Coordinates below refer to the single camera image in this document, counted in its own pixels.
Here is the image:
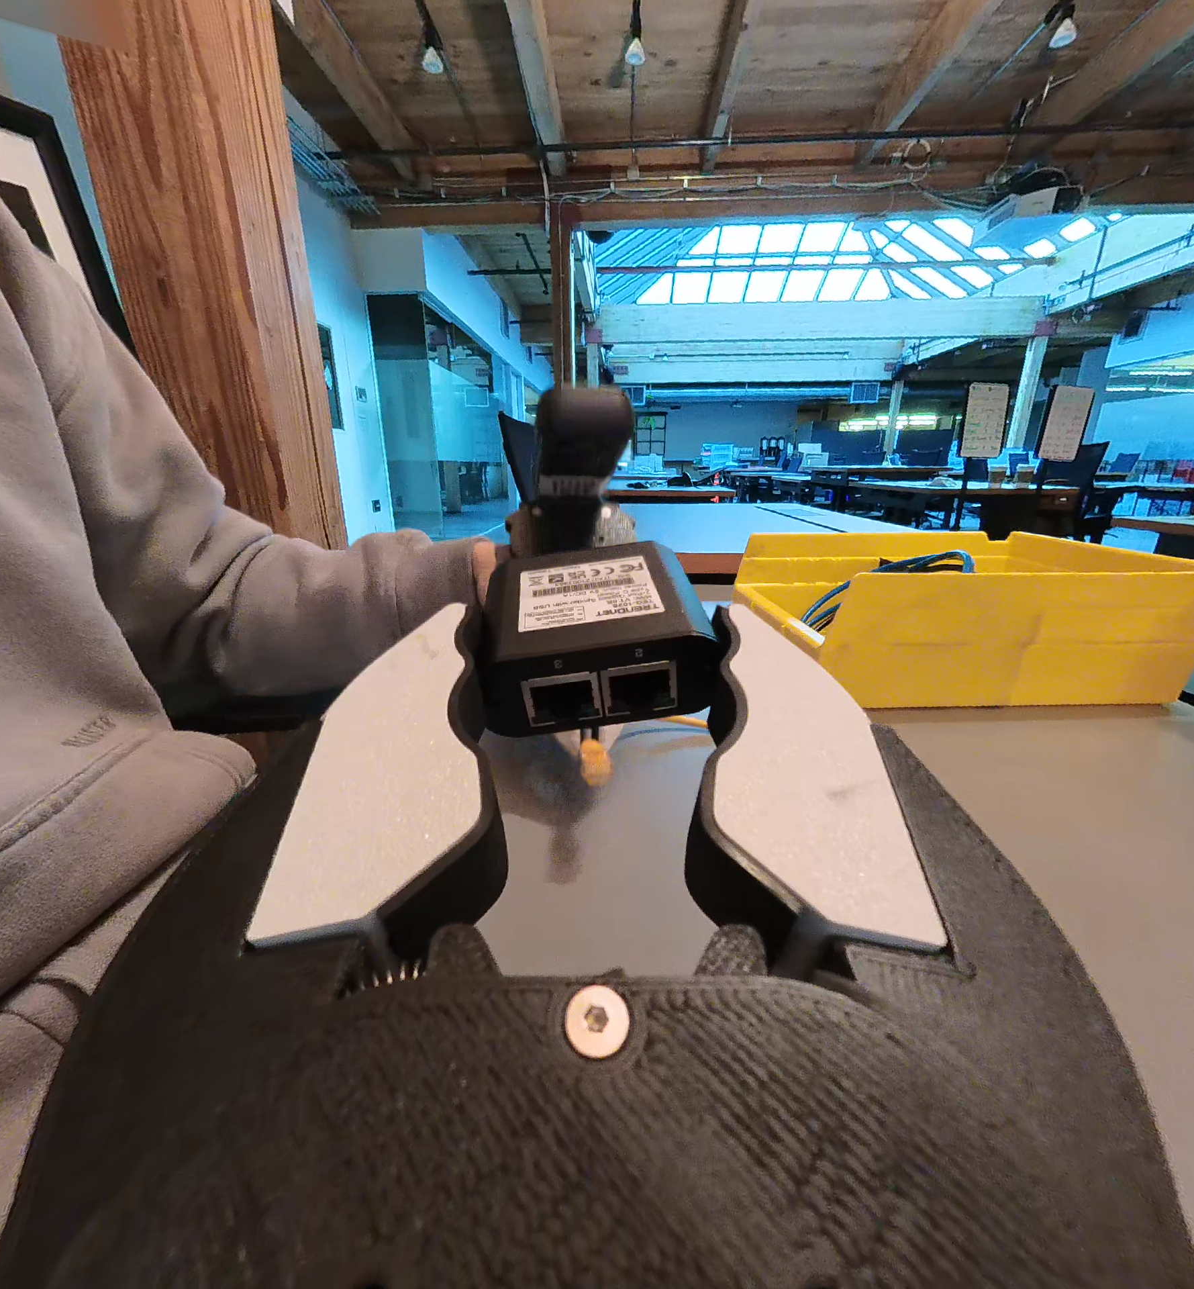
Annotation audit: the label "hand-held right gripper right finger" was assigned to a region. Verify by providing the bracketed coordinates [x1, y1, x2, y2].
[686, 602, 951, 953]

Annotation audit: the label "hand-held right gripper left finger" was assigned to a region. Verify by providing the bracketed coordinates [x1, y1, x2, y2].
[245, 601, 509, 950]

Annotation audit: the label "black network splitter box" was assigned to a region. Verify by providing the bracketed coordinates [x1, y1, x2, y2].
[481, 540, 727, 738]

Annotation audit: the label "yellow network cable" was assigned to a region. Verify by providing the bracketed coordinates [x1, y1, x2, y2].
[580, 712, 712, 788]

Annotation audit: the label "person's left forearm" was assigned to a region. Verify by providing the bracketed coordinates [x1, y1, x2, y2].
[144, 528, 493, 730]

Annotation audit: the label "grey desk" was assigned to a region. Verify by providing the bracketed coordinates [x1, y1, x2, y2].
[476, 502, 1194, 1289]

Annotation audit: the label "black office chair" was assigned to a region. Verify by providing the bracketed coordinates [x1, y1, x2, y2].
[498, 411, 547, 504]

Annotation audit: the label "yellow plastic bin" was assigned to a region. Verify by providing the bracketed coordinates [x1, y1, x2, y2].
[732, 528, 1194, 708]

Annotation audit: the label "row of dark work tables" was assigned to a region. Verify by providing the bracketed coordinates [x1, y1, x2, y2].
[611, 458, 1194, 544]

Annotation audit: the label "white notice board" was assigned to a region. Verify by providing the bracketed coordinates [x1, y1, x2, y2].
[1036, 385, 1098, 463]
[962, 381, 1012, 460]

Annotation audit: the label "ceiling projector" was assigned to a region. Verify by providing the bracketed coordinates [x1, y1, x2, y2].
[984, 185, 1083, 235]

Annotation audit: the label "black framed picture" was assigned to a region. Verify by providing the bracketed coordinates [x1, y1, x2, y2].
[0, 78, 138, 356]

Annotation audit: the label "brown support post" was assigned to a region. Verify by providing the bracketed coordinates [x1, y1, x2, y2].
[549, 191, 581, 389]

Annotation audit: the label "blue cable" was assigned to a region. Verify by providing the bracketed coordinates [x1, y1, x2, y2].
[798, 550, 977, 645]

